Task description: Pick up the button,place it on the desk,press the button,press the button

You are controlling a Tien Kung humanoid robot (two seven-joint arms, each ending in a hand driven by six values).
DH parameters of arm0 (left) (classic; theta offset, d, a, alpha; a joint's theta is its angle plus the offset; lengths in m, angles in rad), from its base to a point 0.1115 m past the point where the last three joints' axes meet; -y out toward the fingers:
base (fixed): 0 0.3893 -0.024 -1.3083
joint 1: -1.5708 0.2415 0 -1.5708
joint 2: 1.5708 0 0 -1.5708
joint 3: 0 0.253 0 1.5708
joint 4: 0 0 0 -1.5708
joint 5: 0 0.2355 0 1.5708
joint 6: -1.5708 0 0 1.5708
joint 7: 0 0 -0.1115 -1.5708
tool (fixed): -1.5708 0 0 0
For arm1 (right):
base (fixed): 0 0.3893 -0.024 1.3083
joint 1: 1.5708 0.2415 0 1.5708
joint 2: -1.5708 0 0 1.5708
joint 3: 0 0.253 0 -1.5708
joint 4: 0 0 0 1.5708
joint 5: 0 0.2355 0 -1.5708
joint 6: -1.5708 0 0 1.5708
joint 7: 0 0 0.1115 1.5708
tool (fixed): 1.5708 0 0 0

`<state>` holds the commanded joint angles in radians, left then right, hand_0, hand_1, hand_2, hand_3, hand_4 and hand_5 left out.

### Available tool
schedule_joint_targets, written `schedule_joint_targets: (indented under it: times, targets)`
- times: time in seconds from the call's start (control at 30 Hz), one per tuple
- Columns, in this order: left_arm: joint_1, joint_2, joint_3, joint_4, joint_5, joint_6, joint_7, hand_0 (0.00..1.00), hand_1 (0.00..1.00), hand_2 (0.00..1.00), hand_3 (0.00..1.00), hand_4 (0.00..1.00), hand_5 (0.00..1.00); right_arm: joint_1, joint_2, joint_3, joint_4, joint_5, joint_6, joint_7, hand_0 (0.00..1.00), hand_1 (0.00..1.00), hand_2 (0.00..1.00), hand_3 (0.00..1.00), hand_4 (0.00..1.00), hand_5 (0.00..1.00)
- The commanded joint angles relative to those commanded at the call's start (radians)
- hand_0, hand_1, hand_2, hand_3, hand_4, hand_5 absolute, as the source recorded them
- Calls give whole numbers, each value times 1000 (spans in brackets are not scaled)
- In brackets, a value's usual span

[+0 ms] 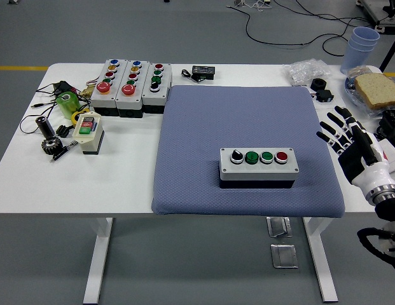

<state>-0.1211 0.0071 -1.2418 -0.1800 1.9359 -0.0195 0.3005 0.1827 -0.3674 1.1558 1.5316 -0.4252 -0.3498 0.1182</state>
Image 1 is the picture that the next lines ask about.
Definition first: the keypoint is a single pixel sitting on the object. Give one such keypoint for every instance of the black metal cylinder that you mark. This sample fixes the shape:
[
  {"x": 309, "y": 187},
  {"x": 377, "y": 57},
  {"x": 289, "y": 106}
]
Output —
[{"x": 46, "y": 128}]

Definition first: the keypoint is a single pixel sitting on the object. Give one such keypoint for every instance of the closed metal floor socket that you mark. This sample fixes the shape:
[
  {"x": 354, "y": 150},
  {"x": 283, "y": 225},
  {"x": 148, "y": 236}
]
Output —
[{"x": 283, "y": 256}]

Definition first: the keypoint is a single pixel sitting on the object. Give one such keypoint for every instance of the five-button box, blue selector knob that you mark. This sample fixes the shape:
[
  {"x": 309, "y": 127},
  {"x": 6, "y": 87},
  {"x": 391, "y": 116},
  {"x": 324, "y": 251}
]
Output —
[{"x": 127, "y": 102}]

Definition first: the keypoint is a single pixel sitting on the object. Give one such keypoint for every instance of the black stand leg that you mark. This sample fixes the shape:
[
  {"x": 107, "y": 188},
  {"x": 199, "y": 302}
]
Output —
[{"x": 389, "y": 52}]

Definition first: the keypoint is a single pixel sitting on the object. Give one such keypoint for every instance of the white switch box, red green keys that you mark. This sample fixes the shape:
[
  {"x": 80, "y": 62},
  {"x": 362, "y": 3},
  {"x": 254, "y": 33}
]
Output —
[{"x": 89, "y": 143}]

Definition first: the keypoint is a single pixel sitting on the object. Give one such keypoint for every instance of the large black gear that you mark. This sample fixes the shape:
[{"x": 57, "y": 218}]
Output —
[{"x": 51, "y": 146}]

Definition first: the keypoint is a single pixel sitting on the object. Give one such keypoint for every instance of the stack of blue cups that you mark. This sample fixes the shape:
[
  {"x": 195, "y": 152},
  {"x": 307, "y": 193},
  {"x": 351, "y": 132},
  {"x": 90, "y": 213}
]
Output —
[{"x": 356, "y": 51}]

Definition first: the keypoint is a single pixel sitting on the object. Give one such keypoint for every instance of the aluminium frame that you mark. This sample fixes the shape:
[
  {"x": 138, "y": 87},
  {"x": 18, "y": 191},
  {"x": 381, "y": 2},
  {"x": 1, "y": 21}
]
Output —
[{"x": 375, "y": 9}]

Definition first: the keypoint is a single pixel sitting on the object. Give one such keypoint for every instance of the four-control box, black selector knob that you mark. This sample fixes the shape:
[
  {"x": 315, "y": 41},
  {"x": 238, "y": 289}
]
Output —
[{"x": 152, "y": 98}]

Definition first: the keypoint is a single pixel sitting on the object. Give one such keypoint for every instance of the slice of bread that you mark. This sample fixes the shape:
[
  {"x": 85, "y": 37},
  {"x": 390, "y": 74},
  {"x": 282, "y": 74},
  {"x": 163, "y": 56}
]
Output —
[{"x": 378, "y": 89}]

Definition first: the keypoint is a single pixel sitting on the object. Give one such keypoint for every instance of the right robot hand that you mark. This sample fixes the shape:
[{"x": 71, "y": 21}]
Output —
[{"x": 359, "y": 165}]

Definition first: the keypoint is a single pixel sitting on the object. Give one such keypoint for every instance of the white table leg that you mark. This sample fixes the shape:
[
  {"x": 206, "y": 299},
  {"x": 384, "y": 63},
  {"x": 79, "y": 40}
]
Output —
[
  {"x": 321, "y": 254},
  {"x": 100, "y": 254}
]

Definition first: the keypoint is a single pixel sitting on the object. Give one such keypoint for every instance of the blue-grey padded mat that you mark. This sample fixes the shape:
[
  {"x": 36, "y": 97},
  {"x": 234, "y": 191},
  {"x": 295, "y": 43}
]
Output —
[{"x": 200, "y": 120}]

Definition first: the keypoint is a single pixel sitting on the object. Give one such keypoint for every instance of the yellow tape roll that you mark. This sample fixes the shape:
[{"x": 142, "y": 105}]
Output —
[{"x": 74, "y": 118}]

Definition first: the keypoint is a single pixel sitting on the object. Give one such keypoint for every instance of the black device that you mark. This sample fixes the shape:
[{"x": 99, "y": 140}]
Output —
[{"x": 392, "y": 124}]

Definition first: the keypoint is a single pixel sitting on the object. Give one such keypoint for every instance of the black pen tool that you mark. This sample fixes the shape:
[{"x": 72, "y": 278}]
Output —
[{"x": 62, "y": 154}]

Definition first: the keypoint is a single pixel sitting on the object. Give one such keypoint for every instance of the white paper sheet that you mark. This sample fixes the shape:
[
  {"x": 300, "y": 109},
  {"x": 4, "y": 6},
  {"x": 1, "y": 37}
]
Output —
[{"x": 335, "y": 105}]

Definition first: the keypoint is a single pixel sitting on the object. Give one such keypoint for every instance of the five-button box, blue round button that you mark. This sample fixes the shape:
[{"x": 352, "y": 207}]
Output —
[{"x": 98, "y": 99}]

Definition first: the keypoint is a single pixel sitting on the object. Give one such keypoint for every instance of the small black toothed part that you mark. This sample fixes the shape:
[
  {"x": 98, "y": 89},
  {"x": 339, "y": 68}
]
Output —
[{"x": 62, "y": 131}]

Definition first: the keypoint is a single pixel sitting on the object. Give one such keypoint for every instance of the black power module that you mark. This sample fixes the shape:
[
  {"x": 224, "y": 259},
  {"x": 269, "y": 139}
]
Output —
[{"x": 64, "y": 87}]

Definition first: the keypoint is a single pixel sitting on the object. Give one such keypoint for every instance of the open metal floor socket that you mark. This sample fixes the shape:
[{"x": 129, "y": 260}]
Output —
[{"x": 279, "y": 227}]

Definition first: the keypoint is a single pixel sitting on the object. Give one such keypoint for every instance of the small black servo block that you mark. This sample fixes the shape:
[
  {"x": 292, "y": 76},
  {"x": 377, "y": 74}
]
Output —
[{"x": 324, "y": 96}]

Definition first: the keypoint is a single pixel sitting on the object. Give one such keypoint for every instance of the grey four-control button box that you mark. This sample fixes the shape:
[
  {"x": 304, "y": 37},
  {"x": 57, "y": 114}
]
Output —
[{"x": 248, "y": 173}]

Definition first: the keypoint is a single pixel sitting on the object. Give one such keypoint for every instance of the translucent green roll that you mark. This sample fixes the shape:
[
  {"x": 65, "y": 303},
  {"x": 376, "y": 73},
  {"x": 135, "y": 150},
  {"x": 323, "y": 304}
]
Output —
[{"x": 68, "y": 108}]

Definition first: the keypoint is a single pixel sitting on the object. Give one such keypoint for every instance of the clear plastic bag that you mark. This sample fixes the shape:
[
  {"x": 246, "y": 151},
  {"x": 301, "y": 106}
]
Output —
[{"x": 303, "y": 71}]

